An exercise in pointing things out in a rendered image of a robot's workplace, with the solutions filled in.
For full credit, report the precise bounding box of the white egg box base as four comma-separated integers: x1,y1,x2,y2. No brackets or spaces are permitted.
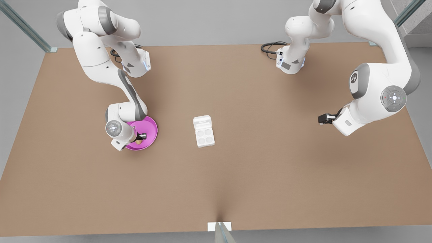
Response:
195,127,215,149

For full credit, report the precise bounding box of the pink round plate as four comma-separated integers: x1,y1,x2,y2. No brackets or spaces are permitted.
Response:
125,116,158,151

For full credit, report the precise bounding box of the black cable loop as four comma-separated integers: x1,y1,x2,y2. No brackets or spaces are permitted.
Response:
110,44,143,63
261,41,289,60

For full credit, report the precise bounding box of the silver frame post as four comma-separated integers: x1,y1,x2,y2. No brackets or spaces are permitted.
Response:
0,0,58,53
369,0,427,47
207,221,237,243

